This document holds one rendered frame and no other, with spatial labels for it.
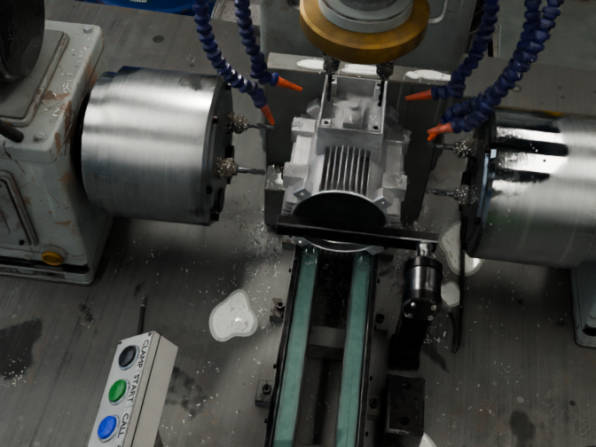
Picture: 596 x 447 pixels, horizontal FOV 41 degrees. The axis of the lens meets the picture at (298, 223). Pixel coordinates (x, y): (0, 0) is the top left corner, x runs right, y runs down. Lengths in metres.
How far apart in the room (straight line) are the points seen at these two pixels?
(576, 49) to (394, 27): 2.28
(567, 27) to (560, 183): 2.24
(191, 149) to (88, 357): 0.42
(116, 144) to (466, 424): 0.71
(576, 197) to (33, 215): 0.85
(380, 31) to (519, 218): 0.35
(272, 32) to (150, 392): 0.68
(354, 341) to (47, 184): 0.54
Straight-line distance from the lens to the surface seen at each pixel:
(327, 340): 1.35
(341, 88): 1.33
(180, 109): 1.24
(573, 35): 3.41
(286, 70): 1.32
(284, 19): 1.41
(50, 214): 1.35
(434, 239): 1.26
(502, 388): 1.41
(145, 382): 1.07
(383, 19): 1.09
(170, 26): 1.97
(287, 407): 1.22
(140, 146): 1.24
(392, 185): 1.25
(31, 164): 1.27
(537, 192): 1.23
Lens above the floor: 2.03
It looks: 53 degrees down
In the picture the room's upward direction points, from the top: 2 degrees clockwise
